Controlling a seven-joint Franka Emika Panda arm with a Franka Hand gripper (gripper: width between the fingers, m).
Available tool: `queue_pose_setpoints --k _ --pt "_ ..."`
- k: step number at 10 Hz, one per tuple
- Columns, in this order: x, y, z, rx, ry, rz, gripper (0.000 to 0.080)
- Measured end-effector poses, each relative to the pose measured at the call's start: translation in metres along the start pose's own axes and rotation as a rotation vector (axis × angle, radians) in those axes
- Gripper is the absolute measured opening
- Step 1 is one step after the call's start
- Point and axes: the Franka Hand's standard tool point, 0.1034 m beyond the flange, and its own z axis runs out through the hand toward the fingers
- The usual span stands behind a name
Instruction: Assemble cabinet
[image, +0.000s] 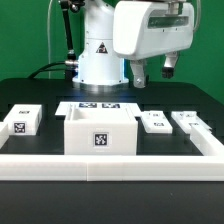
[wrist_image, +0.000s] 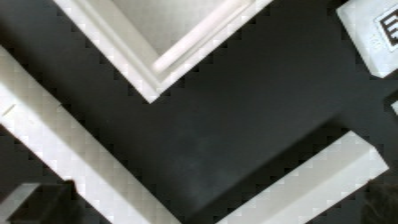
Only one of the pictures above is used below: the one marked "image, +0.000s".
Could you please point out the white U-shaped fence frame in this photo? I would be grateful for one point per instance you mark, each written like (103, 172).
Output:
(209, 166)

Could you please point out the white cabinet body box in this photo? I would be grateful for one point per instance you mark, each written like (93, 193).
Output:
(100, 131)

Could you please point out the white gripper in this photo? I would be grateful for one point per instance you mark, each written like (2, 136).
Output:
(144, 29)

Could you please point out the white cabinet top block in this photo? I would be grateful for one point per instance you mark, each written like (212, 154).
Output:
(24, 119)

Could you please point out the white cabinet door panel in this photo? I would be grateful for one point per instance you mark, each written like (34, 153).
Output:
(156, 122)
(187, 119)

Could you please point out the white tag base sheet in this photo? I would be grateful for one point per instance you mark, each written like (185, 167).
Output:
(64, 107)

